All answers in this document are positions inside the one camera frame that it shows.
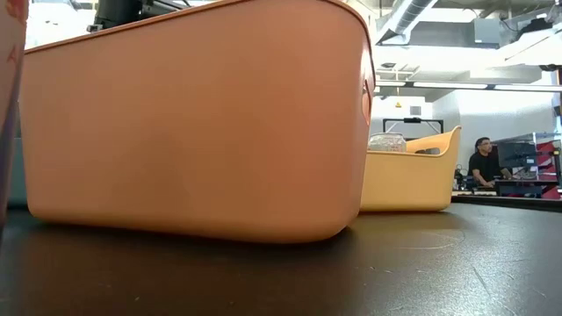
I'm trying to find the pink soda can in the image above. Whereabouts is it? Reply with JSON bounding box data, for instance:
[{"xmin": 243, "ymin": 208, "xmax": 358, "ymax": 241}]
[{"xmin": 367, "ymin": 132, "xmax": 407, "ymax": 154}]

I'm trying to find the orange plastic bin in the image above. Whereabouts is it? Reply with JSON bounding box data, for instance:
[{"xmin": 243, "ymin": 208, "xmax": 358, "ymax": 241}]
[{"xmin": 18, "ymin": 0, "xmax": 377, "ymax": 245}]

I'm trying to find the yellow plastic bin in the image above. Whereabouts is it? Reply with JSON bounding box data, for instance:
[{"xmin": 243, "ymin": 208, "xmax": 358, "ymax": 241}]
[{"xmin": 359, "ymin": 126, "xmax": 462, "ymax": 213}]

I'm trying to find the blue silver energy drink can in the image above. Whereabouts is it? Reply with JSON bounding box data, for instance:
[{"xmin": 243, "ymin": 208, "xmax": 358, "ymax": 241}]
[{"xmin": 0, "ymin": 0, "xmax": 30, "ymax": 241}]

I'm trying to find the person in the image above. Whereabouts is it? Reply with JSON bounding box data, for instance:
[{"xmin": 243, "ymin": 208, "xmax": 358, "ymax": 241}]
[{"xmin": 465, "ymin": 136, "xmax": 515, "ymax": 190}]

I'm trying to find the black computer monitor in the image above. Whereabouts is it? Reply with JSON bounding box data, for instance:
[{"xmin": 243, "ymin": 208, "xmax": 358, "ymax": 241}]
[{"xmin": 495, "ymin": 140, "xmax": 539, "ymax": 170}]

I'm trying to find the dark office desk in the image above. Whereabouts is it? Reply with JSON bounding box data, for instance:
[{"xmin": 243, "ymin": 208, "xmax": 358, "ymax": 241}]
[{"xmin": 472, "ymin": 173, "xmax": 561, "ymax": 198}]

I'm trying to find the grey ceiling unit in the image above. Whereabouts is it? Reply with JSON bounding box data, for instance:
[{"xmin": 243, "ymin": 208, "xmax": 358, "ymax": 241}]
[{"xmin": 472, "ymin": 17, "xmax": 501, "ymax": 45}]

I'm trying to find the red and white striped panel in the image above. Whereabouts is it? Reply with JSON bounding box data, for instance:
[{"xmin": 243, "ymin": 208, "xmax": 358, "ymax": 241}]
[{"xmin": 536, "ymin": 139, "xmax": 562, "ymax": 199}]

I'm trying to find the black metal frame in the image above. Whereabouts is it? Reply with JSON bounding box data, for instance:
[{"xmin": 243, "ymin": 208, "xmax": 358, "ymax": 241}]
[{"xmin": 382, "ymin": 117, "xmax": 444, "ymax": 137}]

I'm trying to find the long ceiling light rail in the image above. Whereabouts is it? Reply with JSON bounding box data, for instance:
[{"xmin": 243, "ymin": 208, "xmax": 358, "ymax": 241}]
[{"xmin": 375, "ymin": 79, "xmax": 562, "ymax": 93}]

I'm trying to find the silver ventilation duct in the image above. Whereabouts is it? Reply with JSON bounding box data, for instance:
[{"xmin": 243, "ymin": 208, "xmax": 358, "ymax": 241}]
[{"xmin": 375, "ymin": 0, "xmax": 438, "ymax": 47}]

